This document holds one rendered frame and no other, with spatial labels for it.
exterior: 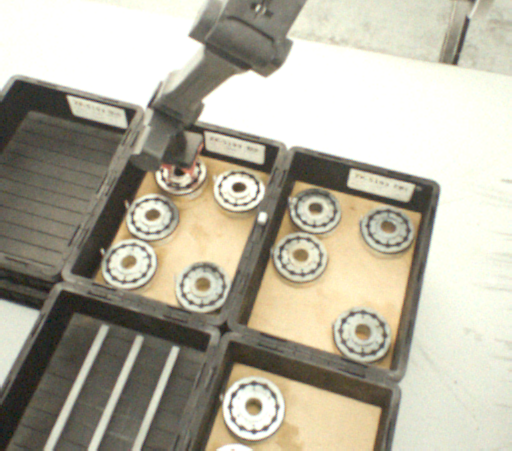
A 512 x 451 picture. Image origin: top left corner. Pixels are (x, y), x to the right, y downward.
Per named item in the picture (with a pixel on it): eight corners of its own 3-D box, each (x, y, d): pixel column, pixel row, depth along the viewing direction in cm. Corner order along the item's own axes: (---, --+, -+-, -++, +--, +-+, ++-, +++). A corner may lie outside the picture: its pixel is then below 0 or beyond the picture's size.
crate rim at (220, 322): (149, 114, 137) (147, 106, 135) (289, 150, 132) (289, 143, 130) (60, 284, 116) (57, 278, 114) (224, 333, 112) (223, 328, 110)
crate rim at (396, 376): (289, 150, 132) (290, 143, 130) (439, 188, 128) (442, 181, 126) (224, 333, 112) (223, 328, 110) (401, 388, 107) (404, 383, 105)
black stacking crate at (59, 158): (29, 110, 149) (14, 74, 140) (153, 142, 145) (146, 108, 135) (-70, 262, 129) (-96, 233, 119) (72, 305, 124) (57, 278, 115)
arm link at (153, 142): (208, 99, 113) (162, 75, 111) (186, 154, 108) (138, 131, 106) (185, 128, 123) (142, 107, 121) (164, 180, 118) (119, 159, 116)
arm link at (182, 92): (300, 29, 77) (217, -19, 74) (281, 72, 76) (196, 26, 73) (206, 102, 117) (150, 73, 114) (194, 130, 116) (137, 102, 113)
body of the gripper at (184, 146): (192, 168, 125) (185, 146, 118) (142, 156, 127) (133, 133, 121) (204, 140, 128) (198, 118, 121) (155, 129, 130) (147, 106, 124)
